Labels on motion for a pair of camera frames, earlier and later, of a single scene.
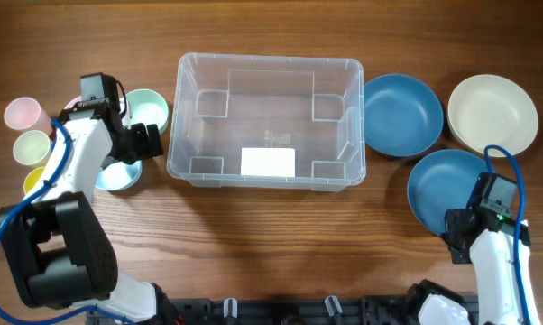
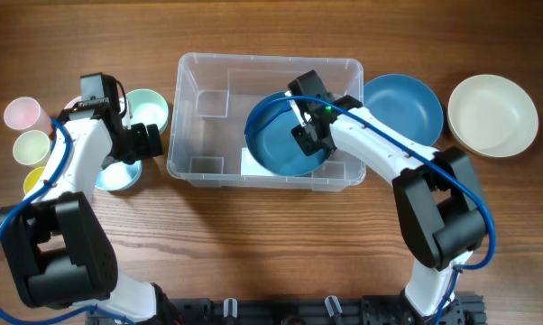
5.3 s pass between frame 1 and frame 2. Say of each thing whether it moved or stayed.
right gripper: moved
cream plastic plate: stayed
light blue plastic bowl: stayed
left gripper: stayed
